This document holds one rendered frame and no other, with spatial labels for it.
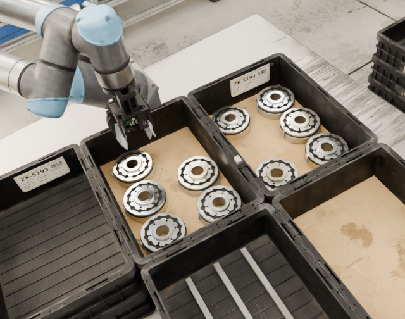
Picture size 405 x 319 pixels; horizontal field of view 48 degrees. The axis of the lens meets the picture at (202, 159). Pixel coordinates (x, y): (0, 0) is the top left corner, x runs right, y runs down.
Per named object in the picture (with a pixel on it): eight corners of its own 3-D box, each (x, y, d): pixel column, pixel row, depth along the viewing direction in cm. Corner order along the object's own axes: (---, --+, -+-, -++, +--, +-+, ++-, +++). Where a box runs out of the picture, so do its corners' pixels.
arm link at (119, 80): (88, 59, 92) (124, 44, 94) (94, 77, 96) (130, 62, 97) (100, 80, 88) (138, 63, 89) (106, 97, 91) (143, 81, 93)
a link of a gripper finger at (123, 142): (123, 164, 106) (121, 135, 100) (114, 148, 110) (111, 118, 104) (135, 161, 108) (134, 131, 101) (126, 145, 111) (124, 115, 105)
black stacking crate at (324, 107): (192, 125, 129) (185, 95, 120) (280, 84, 136) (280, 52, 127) (269, 228, 105) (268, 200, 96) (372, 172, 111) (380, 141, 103)
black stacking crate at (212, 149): (92, 171, 123) (78, 142, 114) (190, 125, 129) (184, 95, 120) (150, 292, 98) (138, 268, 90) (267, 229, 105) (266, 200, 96)
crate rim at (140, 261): (80, 147, 115) (77, 140, 114) (185, 100, 122) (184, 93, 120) (140, 273, 91) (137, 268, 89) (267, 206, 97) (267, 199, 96)
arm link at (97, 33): (90, -4, 86) (124, 6, 82) (107, 45, 94) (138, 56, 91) (61, 19, 82) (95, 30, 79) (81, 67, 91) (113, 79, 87)
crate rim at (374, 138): (185, 100, 122) (184, 93, 120) (280, 57, 128) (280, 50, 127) (267, 206, 97) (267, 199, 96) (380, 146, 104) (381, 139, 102)
